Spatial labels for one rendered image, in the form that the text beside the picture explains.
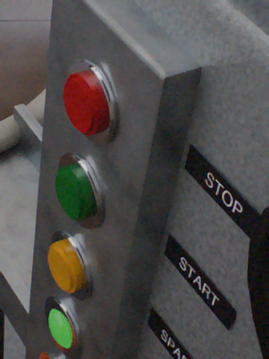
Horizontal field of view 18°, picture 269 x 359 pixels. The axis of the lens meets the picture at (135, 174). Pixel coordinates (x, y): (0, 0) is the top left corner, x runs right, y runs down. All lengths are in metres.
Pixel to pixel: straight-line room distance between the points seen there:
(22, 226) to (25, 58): 2.15
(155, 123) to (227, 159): 0.03
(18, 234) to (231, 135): 0.54
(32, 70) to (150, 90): 2.60
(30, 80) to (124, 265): 2.50
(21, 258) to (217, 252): 0.48
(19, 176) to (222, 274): 0.56
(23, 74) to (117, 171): 2.54
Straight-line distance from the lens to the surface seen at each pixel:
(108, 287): 0.39
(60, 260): 0.41
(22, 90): 2.81
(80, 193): 0.36
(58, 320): 0.45
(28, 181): 0.87
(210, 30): 0.30
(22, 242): 0.81
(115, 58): 0.32
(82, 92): 0.33
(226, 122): 0.30
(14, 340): 1.06
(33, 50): 2.99
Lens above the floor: 1.73
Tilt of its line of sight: 43 degrees down
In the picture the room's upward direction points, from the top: 10 degrees clockwise
